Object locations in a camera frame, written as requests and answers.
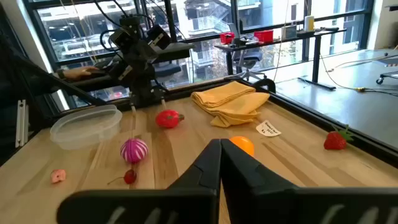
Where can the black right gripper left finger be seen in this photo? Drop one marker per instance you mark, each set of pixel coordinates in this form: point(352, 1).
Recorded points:
point(199, 174)

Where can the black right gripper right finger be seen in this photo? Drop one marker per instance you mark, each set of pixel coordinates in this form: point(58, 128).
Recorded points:
point(248, 180)

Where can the orange toy orange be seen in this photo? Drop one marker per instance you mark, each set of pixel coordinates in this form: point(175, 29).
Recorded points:
point(244, 143)

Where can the red dragon fruit toy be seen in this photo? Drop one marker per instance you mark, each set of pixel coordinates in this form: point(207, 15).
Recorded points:
point(168, 119)

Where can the dark red toy cherry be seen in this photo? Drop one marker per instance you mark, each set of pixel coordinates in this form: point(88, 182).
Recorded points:
point(130, 176)

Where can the purple white striped toy onion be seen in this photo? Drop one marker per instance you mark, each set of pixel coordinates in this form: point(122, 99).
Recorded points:
point(134, 151)

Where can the clear plastic tupperware container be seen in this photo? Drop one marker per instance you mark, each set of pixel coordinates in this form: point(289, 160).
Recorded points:
point(85, 124)

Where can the red toy strawberry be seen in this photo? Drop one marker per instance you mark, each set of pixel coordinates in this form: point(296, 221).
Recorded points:
point(335, 141)

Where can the small pink toy piece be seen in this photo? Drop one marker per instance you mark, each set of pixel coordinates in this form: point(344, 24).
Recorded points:
point(58, 175)

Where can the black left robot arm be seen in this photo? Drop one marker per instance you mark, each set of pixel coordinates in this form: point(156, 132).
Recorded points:
point(144, 90)

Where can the white paper note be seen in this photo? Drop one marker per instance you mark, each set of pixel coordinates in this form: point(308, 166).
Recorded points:
point(268, 128)

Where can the person's hand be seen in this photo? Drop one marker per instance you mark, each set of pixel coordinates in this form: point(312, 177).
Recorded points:
point(79, 73)

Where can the yellow folded cloth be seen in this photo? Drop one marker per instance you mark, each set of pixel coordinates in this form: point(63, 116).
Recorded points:
point(230, 102)

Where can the small red box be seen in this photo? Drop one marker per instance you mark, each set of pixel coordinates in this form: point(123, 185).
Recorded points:
point(227, 38)

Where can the black office chair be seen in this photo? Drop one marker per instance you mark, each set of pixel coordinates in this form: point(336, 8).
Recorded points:
point(248, 57)

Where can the large red box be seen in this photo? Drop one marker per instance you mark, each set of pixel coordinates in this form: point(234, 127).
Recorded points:
point(263, 35)

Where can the silver aluminium extrusion piece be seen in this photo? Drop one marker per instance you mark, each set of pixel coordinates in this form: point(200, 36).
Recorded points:
point(21, 123)

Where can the black standing desk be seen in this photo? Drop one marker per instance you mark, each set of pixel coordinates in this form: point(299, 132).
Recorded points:
point(315, 56)

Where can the small grey device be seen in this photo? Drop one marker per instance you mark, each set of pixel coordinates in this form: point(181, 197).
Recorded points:
point(289, 31)

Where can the white cylinder container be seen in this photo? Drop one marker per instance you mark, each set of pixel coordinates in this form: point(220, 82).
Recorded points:
point(309, 23)

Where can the black wheeled cart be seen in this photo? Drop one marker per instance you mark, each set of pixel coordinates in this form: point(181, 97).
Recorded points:
point(387, 74)

